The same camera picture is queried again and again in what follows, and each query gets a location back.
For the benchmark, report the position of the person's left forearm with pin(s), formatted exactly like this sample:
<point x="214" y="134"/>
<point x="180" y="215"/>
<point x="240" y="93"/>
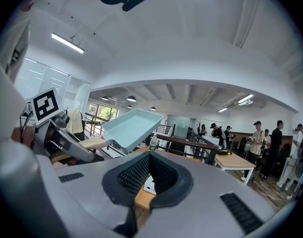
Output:
<point x="20" y="136"/>

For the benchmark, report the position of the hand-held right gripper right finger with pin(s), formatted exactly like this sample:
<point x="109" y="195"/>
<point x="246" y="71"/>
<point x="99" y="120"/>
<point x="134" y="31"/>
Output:
<point x="203" y="207"/>

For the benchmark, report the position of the black office chair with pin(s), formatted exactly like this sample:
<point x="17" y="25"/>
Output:
<point x="78" y="135"/>

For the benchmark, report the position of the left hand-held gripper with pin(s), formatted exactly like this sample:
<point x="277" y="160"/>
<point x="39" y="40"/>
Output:
<point x="46" y="105"/>

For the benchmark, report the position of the glass partition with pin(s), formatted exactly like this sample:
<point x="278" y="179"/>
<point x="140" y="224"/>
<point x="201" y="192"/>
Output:
<point x="47" y="80"/>

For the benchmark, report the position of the light wooden table white legs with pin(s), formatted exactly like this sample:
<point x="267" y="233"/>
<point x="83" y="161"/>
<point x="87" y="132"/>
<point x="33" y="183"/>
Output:
<point x="234" y="161"/>

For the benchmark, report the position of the window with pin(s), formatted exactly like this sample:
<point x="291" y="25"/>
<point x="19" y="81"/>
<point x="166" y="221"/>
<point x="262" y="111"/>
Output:
<point x="103" y="113"/>

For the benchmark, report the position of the long ceiling light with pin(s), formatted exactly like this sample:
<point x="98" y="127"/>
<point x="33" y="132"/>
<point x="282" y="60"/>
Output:
<point x="223" y="109"/>
<point x="67" y="42"/>
<point x="245" y="98"/>

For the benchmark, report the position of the white stand fan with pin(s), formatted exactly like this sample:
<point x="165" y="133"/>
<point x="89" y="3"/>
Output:
<point x="296" y="167"/>

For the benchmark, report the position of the cream cloth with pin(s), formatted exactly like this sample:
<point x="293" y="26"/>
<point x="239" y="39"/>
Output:
<point x="74" y="120"/>

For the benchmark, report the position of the yellow and black tool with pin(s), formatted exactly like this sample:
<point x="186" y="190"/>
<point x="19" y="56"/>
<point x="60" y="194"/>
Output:
<point x="224" y="153"/>

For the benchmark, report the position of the light blue square pan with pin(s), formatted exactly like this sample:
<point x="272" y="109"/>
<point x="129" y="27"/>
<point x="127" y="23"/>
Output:
<point x="131" y="128"/>

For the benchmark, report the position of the clear plastic water bottle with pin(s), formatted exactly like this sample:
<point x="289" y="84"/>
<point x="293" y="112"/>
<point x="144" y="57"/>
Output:
<point x="154" y="142"/>

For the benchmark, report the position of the person's white shirt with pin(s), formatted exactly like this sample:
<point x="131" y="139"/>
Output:
<point x="13" y="41"/>

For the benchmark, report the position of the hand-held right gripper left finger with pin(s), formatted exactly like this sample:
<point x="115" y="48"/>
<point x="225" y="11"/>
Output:
<point x="87" y="182"/>

